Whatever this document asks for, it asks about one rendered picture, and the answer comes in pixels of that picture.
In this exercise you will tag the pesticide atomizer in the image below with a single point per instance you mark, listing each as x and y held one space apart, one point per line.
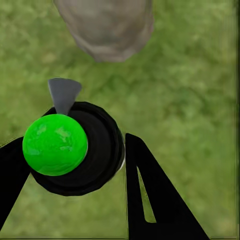
76 147

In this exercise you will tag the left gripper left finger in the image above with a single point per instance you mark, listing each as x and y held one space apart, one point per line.
14 172

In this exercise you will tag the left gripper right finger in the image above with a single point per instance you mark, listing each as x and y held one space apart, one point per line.
174 220

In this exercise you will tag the tree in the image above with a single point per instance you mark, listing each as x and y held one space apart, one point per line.
109 30

